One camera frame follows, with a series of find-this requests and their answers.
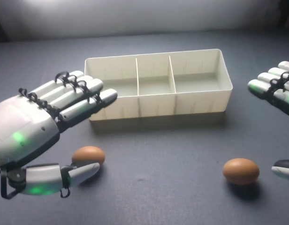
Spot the brown egg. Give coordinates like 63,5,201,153
223,158,260,186
71,146,106,167

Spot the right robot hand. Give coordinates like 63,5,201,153
247,60,289,182

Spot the cream three-compartment tray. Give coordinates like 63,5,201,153
84,48,234,133

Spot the grey table cloth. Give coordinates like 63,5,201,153
0,30,289,225

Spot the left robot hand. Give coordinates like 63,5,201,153
0,70,118,199

